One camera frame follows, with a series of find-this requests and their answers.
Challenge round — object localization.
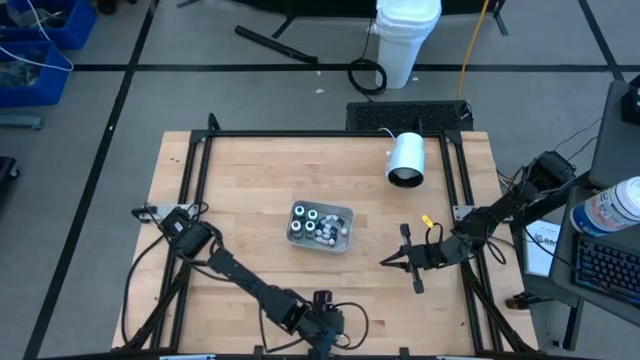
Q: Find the grey metal cart top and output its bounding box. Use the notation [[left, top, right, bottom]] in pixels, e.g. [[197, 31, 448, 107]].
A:
[[588, 79, 640, 190]]

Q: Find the thin white cable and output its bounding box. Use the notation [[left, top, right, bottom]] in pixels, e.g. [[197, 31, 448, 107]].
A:
[[0, 0, 75, 73]]

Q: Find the yellow cable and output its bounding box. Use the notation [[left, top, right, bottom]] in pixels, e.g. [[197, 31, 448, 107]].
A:
[[456, 0, 492, 100]]

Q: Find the black power cable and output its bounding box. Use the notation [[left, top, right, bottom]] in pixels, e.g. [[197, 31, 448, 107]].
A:
[[119, 233, 169, 346]]

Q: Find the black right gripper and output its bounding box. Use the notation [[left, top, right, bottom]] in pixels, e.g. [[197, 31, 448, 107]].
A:
[[379, 223, 449, 295]]

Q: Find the black device box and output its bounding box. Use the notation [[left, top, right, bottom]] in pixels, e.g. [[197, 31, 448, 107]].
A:
[[621, 74, 640, 126]]

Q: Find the white plastic trash can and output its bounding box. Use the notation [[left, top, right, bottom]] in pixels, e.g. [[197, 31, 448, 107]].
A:
[[369, 0, 444, 90]]

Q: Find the black backlit keyboard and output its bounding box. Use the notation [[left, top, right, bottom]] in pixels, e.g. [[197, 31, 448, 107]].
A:
[[571, 234, 640, 307]]

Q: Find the black aluminium table frame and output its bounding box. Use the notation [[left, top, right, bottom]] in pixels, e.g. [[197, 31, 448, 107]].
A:
[[112, 113, 539, 360]]

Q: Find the black equipment stand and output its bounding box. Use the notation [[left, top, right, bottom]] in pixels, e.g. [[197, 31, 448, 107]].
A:
[[177, 0, 381, 40]]

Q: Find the black clamp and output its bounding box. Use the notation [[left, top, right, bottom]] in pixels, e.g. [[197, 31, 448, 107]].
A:
[[504, 292, 554, 311]]

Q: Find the black tube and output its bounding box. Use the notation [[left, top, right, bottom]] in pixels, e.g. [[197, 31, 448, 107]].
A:
[[234, 24, 320, 65]]

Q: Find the white wipes canister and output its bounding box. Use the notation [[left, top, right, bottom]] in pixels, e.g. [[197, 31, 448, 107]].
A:
[[569, 175, 640, 238]]

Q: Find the black stand leg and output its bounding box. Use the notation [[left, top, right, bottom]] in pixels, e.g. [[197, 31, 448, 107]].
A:
[[492, 0, 510, 37]]

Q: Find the black perforated computer case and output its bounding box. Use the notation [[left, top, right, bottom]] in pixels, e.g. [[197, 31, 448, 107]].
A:
[[345, 99, 474, 133]]

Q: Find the white paper sheet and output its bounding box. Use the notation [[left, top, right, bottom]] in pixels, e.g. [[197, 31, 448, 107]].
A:
[[522, 219, 562, 278]]

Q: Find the grey metal bar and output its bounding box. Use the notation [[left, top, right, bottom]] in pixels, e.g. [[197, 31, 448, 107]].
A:
[[0, 114, 44, 132]]

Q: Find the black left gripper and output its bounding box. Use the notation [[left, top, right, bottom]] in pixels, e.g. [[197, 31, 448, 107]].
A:
[[299, 292, 346, 359]]

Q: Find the grey keyboard desk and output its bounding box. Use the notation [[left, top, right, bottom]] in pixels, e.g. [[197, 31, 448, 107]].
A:
[[548, 184, 640, 329]]

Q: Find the black coiled cable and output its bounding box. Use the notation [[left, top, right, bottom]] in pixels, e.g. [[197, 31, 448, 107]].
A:
[[347, 17, 389, 101]]

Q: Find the white plastic bin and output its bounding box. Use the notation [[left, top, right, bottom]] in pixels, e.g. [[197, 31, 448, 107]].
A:
[[286, 199, 355, 254]]

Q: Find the blue plastic storage bin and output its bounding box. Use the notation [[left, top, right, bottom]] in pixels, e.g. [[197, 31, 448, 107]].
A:
[[0, 0, 98, 51], [0, 40, 74, 109]]

